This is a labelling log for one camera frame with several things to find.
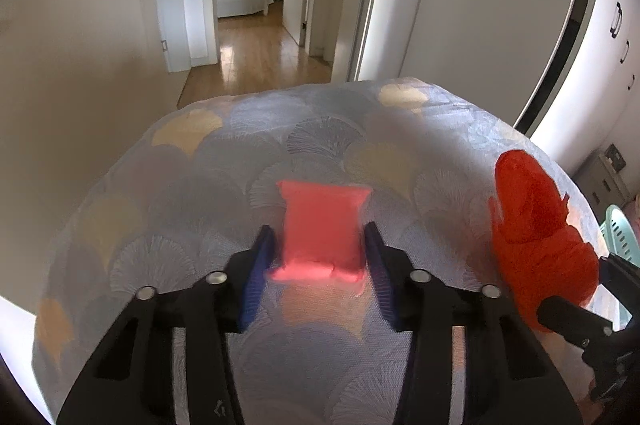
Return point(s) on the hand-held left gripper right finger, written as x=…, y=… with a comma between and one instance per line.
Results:
x=384, y=277

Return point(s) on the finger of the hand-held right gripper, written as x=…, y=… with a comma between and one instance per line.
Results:
x=620, y=272
x=570, y=317

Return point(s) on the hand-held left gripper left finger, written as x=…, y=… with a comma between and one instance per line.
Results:
x=256, y=277

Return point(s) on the teal plastic basket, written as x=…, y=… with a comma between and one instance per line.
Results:
x=622, y=230

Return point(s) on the pink plastic packet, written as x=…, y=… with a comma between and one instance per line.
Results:
x=322, y=230

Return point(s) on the red plastic bag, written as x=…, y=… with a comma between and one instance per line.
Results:
x=535, y=245

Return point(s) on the beige nightstand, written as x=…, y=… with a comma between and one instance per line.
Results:
x=600, y=182

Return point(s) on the white wardrobe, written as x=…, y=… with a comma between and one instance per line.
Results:
x=615, y=30

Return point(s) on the dark picture frame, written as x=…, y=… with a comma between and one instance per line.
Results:
x=616, y=156

